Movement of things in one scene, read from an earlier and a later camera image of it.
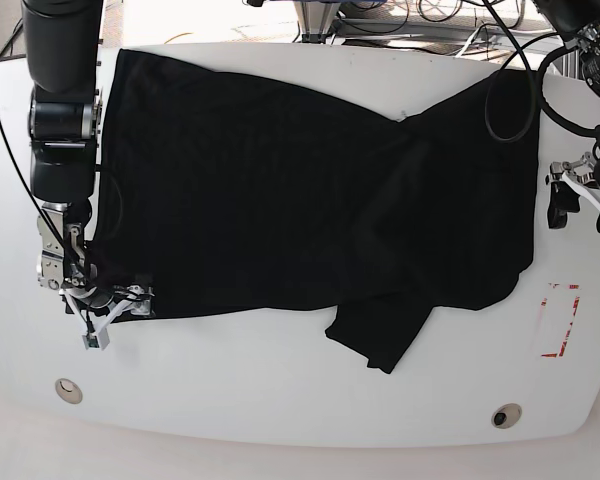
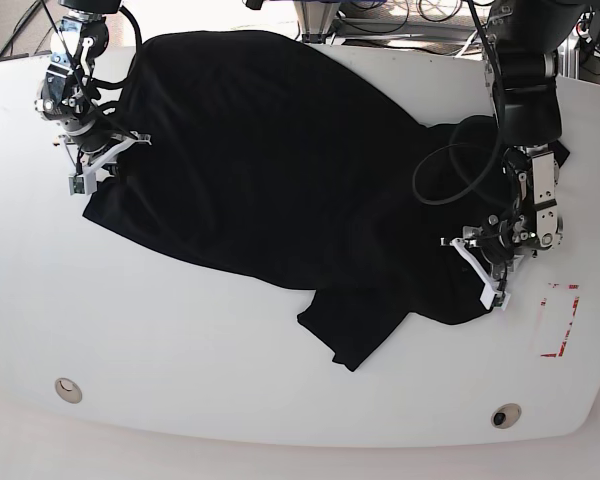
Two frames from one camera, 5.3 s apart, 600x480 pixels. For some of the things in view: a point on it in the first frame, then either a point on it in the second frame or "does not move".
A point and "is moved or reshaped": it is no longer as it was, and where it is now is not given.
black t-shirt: x=228 y=186 is moved or reshaped
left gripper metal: x=62 y=264 to x=69 y=89
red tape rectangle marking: x=561 y=351 does not move
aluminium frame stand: x=315 y=19 does not move
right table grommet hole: x=506 y=415 does not move
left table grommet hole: x=68 y=390 does not move
